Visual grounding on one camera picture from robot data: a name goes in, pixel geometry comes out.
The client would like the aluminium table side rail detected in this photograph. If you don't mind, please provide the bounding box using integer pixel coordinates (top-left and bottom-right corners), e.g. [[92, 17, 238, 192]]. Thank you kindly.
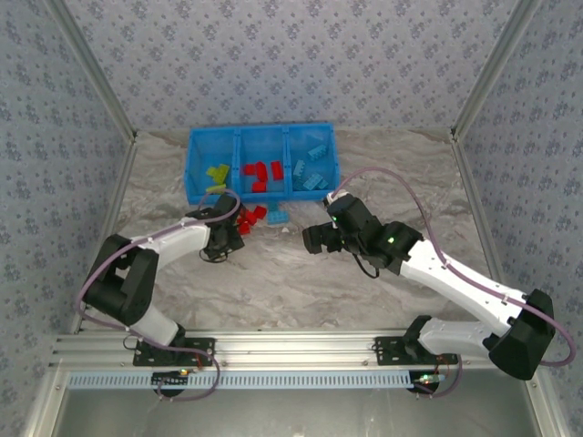
[[67, 134, 140, 336], [449, 134, 523, 332]]

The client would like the small black circuit board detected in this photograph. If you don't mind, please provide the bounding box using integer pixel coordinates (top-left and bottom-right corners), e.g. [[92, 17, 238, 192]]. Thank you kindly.
[[151, 369, 191, 389], [411, 371, 446, 395]]

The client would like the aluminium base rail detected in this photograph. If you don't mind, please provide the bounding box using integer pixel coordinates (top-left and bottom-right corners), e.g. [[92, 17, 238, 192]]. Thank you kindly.
[[47, 330, 547, 371]]

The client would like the aluminium frame post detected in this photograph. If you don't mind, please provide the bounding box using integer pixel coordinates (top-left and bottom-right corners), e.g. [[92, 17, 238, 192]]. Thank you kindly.
[[44, 0, 139, 143], [448, 0, 546, 143]]

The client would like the aluminium frame leg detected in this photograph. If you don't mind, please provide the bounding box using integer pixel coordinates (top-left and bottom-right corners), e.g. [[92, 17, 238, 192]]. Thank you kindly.
[[20, 368, 69, 437], [523, 375, 566, 437]]

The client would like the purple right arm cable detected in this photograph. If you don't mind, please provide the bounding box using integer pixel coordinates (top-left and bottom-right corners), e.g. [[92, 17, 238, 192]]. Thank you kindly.
[[330, 167, 575, 400]]

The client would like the grey metal panel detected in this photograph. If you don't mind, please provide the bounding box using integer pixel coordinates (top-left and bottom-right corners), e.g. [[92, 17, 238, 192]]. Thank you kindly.
[[45, 389, 543, 437]]

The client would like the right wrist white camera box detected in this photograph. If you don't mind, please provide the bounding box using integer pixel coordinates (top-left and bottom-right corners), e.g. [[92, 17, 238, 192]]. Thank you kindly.
[[322, 190, 353, 207]]

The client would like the slotted white cable duct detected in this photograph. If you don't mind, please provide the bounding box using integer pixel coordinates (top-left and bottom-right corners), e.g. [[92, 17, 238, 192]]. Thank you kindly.
[[66, 370, 414, 391]]

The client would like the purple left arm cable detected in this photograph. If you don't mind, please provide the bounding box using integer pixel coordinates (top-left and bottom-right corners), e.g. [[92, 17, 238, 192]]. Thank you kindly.
[[75, 188, 242, 402]]

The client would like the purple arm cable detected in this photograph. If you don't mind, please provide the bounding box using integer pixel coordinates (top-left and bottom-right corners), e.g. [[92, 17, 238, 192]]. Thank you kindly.
[[75, 188, 242, 402], [330, 167, 575, 400]]

